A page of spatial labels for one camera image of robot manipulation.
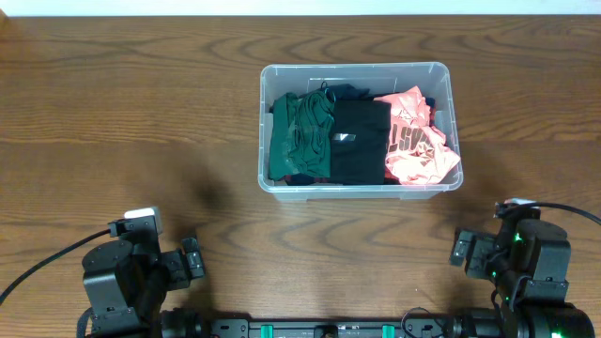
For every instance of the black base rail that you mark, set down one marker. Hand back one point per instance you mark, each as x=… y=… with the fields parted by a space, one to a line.
x=328 y=326

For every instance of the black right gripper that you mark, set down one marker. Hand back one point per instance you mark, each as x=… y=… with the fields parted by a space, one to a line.
x=485 y=245

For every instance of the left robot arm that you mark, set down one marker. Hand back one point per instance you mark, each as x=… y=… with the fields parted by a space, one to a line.
x=127 y=280

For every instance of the black garment with tape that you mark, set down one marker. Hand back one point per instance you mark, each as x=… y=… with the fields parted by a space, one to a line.
x=359 y=142

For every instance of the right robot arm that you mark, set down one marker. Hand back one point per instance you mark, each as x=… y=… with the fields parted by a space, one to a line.
x=527 y=262

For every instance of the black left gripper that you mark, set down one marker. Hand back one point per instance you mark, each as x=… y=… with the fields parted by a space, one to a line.
x=189 y=261

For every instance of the pink garment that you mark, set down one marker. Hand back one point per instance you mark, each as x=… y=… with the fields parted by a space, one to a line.
x=417 y=152

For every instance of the green garment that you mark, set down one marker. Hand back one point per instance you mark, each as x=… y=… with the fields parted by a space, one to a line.
x=301 y=135

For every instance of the red plaid flannel shirt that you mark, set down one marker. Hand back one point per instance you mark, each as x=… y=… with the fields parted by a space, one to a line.
x=389 y=179

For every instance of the clear plastic storage bin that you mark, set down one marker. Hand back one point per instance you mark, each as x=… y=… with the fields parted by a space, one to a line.
x=432 y=78

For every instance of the dark navy garment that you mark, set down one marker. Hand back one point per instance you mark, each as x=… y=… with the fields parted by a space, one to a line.
x=346 y=92

